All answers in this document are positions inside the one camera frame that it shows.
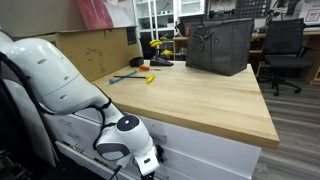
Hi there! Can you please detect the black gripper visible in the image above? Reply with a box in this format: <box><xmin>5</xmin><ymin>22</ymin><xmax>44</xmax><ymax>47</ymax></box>
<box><xmin>140</xmin><ymin>169</ymin><xmax>158</xmax><ymax>180</ymax></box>

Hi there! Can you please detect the white cabinet with wood top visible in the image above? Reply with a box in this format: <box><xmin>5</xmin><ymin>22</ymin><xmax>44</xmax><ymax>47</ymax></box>
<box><xmin>43</xmin><ymin>59</ymin><xmax>281</xmax><ymax>180</ymax></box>

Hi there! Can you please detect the blue hand tool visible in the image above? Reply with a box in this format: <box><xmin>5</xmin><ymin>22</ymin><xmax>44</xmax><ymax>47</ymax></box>
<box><xmin>108</xmin><ymin>70</ymin><xmax>138</xmax><ymax>85</ymax></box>

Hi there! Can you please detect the small black box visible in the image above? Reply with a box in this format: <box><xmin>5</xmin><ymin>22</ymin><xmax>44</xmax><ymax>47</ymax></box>
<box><xmin>129</xmin><ymin>56</ymin><xmax>145</xmax><ymax>68</ymax></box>

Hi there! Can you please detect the dark chair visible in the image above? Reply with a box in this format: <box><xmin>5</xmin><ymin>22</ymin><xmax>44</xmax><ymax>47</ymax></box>
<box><xmin>139</xmin><ymin>34</ymin><xmax>156</xmax><ymax>60</ymax></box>

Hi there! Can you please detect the large brown cardboard box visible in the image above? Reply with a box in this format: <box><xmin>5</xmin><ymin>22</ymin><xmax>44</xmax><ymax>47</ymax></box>
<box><xmin>14</xmin><ymin>26</ymin><xmax>143</xmax><ymax>83</ymax></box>

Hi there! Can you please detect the grey fabric tote bag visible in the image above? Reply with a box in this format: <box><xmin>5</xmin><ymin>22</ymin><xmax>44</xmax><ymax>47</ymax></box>
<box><xmin>185</xmin><ymin>18</ymin><xmax>255</xmax><ymax>77</ymax></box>

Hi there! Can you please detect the white shelf unit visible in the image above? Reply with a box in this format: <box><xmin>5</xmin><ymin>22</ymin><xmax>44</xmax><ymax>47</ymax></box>
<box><xmin>133</xmin><ymin>0</ymin><xmax>178</xmax><ymax>60</ymax></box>

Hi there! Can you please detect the black office chair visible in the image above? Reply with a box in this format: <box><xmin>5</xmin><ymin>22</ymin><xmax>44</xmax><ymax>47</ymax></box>
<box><xmin>256</xmin><ymin>18</ymin><xmax>314</xmax><ymax>97</ymax></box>

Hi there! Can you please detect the black pegboard panel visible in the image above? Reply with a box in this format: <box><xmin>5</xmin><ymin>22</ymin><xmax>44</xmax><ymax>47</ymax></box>
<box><xmin>234</xmin><ymin>0</ymin><xmax>273</xmax><ymax>19</ymax></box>

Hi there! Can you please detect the white box red print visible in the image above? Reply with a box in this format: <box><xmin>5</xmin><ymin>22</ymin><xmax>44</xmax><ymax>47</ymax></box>
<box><xmin>298</xmin><ymin>0</ymin><xmax>320</xmax><ymax>26</ymax></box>

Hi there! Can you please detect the white drawer metal handle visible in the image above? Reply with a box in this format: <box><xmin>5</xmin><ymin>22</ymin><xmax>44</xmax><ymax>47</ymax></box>
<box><xmin>58</xmin><ymin>139</ymin><xmax>108</xmax><ymax>158</ymax></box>
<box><xmin>49</xmin><ymin>128</ymin><xmax>104</xmax><ymax>146</ymax></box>
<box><xmin>44</xmin><ymin>114</ymin><xmax>101</xmax><ymax>134</ymax></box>

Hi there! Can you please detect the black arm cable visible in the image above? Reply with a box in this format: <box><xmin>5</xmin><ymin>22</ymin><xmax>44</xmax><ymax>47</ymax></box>
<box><xmin>0</xmin><ymin>51</ymin><xmax>118</xmax><ymax>151</ymax></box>

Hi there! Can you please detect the yellow handled hex key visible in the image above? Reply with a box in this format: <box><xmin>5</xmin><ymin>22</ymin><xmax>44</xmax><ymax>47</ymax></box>
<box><xmin>113</xmin><ymin>73</ymin><xmax>156</xmax><ymax>85</ymax></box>

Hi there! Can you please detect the orange handled small tool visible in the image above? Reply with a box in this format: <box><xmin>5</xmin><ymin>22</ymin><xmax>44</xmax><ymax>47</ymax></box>
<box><xmin>138</xmin><ymin>65</ymin><xmax>162</xmax><ymax>72</ymax></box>

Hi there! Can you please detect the white wall cabinet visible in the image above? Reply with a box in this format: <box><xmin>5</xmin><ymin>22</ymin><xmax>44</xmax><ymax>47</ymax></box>
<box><xmin>176</xmin><ymin>0</ymin><xmax>206</xmax><ymax>18</ymax></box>

